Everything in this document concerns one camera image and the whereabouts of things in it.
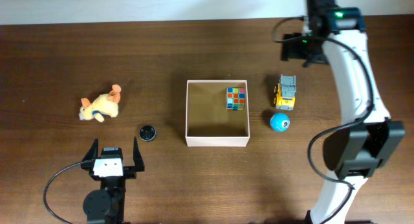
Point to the white open cardboard box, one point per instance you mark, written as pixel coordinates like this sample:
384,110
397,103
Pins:
208,123

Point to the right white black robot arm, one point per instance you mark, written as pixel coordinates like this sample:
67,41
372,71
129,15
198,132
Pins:
367,135

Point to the blue toy ball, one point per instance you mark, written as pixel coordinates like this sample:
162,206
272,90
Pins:
279,122

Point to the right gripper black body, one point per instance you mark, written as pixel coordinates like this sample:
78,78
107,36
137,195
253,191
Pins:
292,47

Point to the multicolour puzzle cube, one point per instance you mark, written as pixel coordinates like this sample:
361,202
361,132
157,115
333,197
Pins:
235,98

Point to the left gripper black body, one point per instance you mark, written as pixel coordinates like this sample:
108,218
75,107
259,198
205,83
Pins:
129,172

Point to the black round puck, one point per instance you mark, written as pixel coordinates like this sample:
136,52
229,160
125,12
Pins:
147,133

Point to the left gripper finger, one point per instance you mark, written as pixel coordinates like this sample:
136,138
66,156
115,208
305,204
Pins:
137,157
92,152

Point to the yellow grey toy truck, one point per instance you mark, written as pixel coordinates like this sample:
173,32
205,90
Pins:
285,93

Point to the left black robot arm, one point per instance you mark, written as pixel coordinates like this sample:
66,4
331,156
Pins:
106,204

